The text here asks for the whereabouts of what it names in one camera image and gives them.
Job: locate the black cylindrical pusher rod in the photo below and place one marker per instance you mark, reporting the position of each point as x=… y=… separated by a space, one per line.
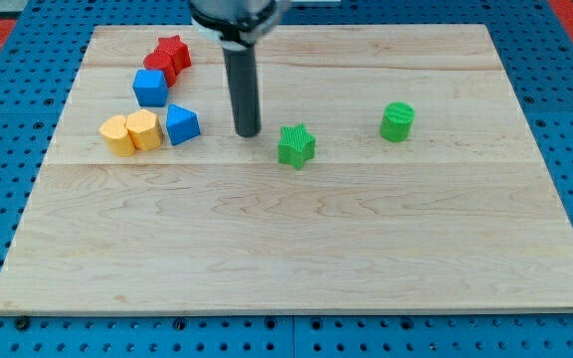
x=241 y=70

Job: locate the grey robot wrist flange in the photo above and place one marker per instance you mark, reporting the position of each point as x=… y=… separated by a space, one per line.
x=236 y=24

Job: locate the yellow hexagon block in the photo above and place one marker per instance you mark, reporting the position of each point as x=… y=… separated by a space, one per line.
x=144 y=129

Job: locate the yellow heart block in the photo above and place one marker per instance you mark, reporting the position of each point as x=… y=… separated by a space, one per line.
x=116 y=136

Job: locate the red star block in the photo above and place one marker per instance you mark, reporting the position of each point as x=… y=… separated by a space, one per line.
x=177 y=51

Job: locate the blue triangle block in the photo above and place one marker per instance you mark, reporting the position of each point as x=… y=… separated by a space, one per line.
x=182 y=124

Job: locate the red cylinder block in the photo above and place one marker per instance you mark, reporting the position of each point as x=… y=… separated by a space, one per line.
x=163 y=62

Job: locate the blue cube block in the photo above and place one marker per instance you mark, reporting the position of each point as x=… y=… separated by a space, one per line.
x=150 y=88

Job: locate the green star block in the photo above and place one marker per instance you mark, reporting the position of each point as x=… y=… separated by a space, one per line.
x=296 y=146

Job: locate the green cylinder block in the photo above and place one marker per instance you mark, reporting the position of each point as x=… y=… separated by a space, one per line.
x=397 y=120

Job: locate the light wooden board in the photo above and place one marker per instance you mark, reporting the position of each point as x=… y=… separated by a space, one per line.
x=461 y=217

